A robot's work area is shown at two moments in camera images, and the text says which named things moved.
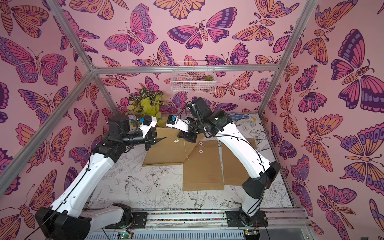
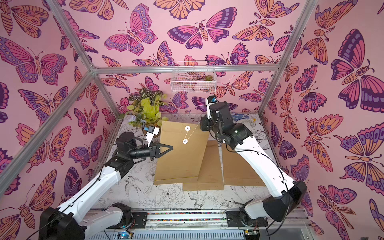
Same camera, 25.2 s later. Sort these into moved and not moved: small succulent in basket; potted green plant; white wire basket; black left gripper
Moved: black left gripper
Not moved: potted green plant; white wire basket; small succulent in basket
